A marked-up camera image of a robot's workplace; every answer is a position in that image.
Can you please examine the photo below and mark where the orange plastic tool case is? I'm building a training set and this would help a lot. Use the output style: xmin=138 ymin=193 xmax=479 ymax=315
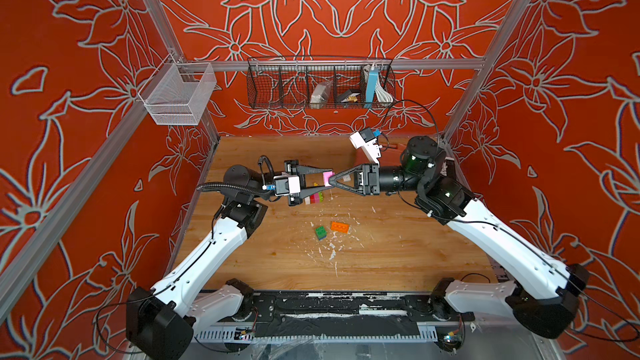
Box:
xmin=378 ymin=139 xmax=406 ymax=151

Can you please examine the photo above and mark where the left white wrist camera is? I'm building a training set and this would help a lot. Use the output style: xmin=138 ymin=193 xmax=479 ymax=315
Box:
xmin=273 ymin=174 xmax=301 ymax=197

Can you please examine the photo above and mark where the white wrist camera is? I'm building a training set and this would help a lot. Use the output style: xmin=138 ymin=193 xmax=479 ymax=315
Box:
xmin=273 ymin=174 xmax=301 ymax=197
xmin=349 ymin=128 xmax=382 ymax=164

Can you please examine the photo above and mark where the light blue box in basket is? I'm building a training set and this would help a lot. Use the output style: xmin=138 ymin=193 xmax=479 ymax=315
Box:
xmin=364 ymin=68 xmax=378 ymax=108

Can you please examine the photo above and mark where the white cable in basket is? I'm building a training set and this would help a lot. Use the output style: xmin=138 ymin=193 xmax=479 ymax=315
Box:
xmin=374 ymin=77 xmax=395 ymax=107

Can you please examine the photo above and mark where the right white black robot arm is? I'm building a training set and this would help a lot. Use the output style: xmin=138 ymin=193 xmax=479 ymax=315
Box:
xmin=328 ymin=128 xmax=589 ymax=339

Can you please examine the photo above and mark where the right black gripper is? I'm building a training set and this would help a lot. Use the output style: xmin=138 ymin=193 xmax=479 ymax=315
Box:
xmin=331 ymin=168 xmax=430 ymax=203

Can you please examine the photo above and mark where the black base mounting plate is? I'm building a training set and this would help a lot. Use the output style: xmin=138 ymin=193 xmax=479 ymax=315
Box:
xmin=207 ymin=289 xmax=476 ymax=339

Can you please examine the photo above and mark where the black handheld scraper tool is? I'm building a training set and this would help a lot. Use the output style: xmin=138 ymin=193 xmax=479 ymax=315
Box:
xmin=444 ymin=157 xmax=456 ymax=172

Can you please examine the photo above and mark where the magenta lego brick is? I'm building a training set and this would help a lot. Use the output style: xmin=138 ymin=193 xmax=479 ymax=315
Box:
xmin=323 ymin=171 xmax=334 ymax=187

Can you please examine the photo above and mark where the orange long lego brick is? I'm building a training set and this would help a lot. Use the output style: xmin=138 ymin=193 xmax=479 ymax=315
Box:
xmin=330 ymin=222 xmax=350 ymax=233

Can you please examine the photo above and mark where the silver packet in basket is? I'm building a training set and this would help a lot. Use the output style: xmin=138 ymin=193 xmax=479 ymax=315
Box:
xmin=309 ymin=81 xmax=333 ymax=109

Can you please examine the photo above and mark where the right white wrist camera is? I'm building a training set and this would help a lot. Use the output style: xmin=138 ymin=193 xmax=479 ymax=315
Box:
xmin=349 ymin=128 xmax=382 ymax=164

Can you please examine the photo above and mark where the clear plastic wall bin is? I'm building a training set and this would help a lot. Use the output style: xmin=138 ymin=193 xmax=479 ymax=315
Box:
xmin=140 ymin=63 xmax=217 ymax=126

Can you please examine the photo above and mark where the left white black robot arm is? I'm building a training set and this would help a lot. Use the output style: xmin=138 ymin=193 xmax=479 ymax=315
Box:
xmin=122 ymin=156 xmax=333 ymax=359

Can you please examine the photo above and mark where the black wire wall basket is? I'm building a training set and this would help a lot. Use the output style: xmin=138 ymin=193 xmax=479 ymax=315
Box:
xmin=246 ymin=55 xmax=398 ymax=110

